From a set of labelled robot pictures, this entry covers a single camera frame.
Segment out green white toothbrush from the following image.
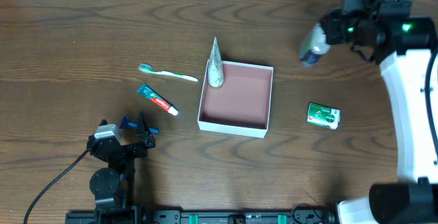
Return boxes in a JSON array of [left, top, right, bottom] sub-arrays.
[[138, 64, 198, 82]]

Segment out blue disposable razor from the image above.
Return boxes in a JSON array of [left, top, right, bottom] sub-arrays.
[[119, 116, 159, 134]]

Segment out white cardboard box pink inside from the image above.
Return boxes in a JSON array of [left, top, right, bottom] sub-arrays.
[[197, 61, 274, 138]]

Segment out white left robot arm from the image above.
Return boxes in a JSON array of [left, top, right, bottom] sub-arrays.
[[87, 113, 155, 223]]

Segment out green soap packet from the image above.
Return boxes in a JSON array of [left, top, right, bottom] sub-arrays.
[[307, 103, 341, 130]]

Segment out clear bottle dark cap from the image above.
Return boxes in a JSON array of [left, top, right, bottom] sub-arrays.
[[299, 23, 331, 67]]

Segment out teal red toothpaste tube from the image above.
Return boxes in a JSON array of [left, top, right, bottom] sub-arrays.
[[137, 83, 179, 116]]

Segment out white cosmetic tube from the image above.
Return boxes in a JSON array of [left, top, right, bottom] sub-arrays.
[[207, 38, 224, 88]]

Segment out black mounting rail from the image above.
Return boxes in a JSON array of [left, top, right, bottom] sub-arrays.
[[65, 207, 339, 224]]

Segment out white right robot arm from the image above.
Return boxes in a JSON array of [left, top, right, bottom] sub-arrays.
[[321, 0, 437, 223]]

